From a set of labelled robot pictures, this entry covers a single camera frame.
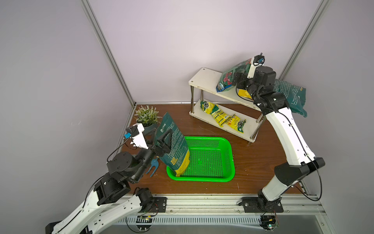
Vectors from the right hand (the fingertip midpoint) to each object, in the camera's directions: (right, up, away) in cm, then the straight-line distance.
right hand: (246, 69), depth 66 cm
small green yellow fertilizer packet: (+4, -26, +31) cm, 41 cm away
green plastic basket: (-13, -49, +23) cm, 56 cm away
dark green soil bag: (-33, -44, +9) cm, 55 cm away
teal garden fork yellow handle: (-49, -51, +23) cm, 75 cm away
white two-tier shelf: (-16, 0, +19) cm, 25 cm away
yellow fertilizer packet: (-5, -23, +32) cm, 39 cm away
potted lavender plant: (-54, -22, +24) cm, 63 cm away
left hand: (-35, -27, -11) cm, 46 cm away
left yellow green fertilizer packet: (-13, -16, +39) cm, 44 cm away
